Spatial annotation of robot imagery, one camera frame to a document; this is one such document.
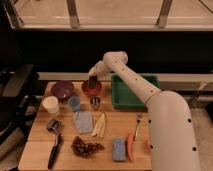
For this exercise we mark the red bowl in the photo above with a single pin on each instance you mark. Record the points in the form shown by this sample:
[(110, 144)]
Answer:
[(91, 91)]

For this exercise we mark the purple bowl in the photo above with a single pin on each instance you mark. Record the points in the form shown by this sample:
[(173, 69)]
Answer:
[(62, 90)]

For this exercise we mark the small metal cup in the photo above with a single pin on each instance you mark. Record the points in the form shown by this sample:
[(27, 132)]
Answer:
[(95, 102)]

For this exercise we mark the blue cup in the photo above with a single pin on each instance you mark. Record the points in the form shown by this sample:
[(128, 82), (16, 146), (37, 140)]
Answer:
[(74, 103)]

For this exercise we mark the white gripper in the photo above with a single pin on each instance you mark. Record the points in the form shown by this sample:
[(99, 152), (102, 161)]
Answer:
[(100, 70)]

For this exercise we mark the wooden board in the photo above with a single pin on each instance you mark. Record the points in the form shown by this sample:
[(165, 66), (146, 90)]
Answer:
[(118, 125)]

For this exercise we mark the black handled knife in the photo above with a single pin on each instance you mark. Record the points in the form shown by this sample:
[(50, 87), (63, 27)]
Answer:
[(54, 151)]

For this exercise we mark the white cup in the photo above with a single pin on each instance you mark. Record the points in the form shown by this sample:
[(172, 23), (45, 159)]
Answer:
[(51, 104)]

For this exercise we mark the orange apple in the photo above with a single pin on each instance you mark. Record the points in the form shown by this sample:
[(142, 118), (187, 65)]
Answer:
[(147, 144)]

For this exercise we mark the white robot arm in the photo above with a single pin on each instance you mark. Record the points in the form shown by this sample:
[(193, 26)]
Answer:
[(172, 136)]

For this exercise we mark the bunch of purple grapes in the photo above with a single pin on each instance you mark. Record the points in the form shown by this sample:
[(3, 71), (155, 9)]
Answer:
[(82, 149)]

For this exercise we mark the orange carrot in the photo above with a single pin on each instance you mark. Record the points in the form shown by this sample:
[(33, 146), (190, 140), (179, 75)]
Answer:
[(129, 144)]

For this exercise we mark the metal fork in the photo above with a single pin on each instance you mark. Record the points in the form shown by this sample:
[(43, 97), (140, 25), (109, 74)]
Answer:
[(138, 119)]

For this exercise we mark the green tray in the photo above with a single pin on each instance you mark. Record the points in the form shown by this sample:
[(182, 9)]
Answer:
[(122, 96)]

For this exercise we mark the blue cloth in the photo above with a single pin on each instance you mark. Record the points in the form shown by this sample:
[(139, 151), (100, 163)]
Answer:
[(83, 121)]

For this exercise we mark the blue sponge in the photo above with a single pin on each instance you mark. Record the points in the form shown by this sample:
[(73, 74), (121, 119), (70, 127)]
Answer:
[(118, 150)]

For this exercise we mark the black eraser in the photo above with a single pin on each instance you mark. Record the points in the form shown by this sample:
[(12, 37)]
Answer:
[(92, 81)]

